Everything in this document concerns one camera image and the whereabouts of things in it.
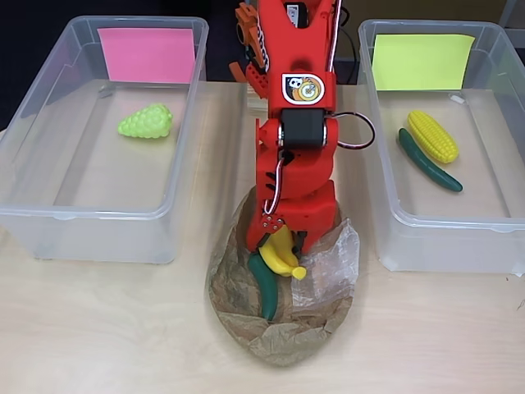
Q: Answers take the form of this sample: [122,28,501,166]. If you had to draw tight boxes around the light green toy grapes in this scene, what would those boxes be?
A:
[117,103,174,140]

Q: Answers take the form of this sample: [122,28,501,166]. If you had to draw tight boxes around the black cable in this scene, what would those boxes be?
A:
[336,6,360,85]

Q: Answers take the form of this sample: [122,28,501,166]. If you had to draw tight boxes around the yellow toy banana bunch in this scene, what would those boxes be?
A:
[258,227,308,281]

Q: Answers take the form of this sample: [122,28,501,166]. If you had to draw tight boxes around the yellow toy corn cob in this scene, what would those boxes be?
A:
[407,109,459,165]

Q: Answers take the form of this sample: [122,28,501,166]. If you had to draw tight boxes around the clear plastic bin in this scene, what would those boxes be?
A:
[0,15,210,266]
[358,18,525,277]

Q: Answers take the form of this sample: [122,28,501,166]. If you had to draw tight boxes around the pink sticky note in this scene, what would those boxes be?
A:
[97,27,196,85]

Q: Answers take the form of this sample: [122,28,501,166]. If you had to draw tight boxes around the crumpled brown paper bag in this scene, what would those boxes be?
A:
[204,180,363,369]

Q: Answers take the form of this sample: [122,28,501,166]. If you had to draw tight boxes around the short green toy pepper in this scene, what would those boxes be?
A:
[248,252,280,322]

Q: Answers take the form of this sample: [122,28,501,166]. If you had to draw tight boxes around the orange printed part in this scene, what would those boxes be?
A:
[228,2,270,83]

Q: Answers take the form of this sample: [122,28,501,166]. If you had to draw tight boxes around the yellow sticky note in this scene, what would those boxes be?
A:
[371,33,477,92]

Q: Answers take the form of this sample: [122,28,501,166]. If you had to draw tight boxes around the long green toy cucumber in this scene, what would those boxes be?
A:
[398,127,464,193]

